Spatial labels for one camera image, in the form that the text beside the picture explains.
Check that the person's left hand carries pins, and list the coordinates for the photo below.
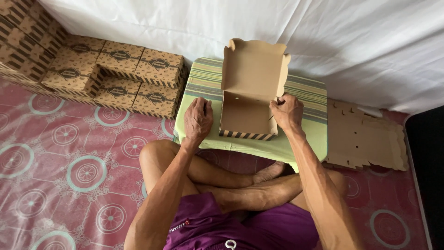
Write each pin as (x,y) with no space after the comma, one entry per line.
(196,119)

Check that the brown cardboard box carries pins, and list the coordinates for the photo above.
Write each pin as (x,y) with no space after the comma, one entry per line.
(248,76)

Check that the small table with striped cloth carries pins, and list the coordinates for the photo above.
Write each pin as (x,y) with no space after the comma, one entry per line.
(308,114)

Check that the purple shorts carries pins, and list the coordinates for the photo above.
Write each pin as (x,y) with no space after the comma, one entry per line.
(242,229)

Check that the stack of folded printed boxes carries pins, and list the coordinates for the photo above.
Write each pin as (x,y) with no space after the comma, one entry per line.
(79,66)

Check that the stack of flat cardboard blanks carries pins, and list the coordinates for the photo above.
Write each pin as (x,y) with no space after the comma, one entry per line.
(364,139)

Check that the white cloth sheet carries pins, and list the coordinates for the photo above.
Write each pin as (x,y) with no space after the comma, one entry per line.
(347,45)

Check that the person's legs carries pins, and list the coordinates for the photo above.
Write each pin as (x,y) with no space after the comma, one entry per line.
(229,187)

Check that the person's right hand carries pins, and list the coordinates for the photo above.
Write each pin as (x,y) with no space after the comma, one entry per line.
(288,113)

